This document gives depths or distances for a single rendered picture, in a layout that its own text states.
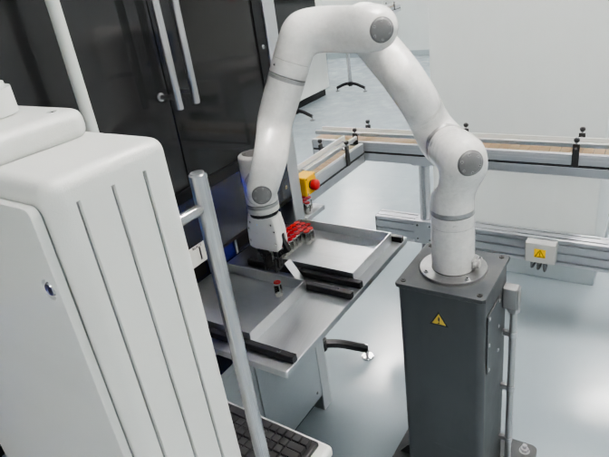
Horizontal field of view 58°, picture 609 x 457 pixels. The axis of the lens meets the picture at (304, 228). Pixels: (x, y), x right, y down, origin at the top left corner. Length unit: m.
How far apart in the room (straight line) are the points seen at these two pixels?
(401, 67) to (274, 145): 0.35
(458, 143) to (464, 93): 1.62
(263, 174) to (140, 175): 0.64
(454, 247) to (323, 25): 0.68
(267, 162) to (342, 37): 0.32
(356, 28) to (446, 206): 0.53
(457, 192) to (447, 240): 0.15
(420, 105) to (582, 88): 1.58
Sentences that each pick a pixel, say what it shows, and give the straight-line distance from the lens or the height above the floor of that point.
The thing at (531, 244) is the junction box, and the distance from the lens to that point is 2.46.
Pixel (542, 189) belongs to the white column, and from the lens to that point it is 3.05.
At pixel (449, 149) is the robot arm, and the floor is 1.26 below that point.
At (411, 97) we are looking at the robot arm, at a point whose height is 1.39.
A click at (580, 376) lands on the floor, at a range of 2.65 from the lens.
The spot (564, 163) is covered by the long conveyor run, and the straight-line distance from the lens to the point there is 2.33.
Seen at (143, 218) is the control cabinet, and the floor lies 1.47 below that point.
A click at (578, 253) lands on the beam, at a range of 2.50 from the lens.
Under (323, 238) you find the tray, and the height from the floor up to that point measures 0.88.
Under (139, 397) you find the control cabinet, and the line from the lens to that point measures 0.74.
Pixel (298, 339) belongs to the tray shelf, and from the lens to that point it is 1.38.
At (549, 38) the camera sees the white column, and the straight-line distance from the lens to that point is 2.85.
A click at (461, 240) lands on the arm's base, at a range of 1.54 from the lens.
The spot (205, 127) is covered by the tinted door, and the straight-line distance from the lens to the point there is 1.55.
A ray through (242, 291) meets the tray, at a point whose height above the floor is 0.88.
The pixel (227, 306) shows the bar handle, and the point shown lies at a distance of 0.82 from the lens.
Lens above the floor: 1.71
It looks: 26 degrees down
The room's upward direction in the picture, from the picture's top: 8 degrees counter-clockwise
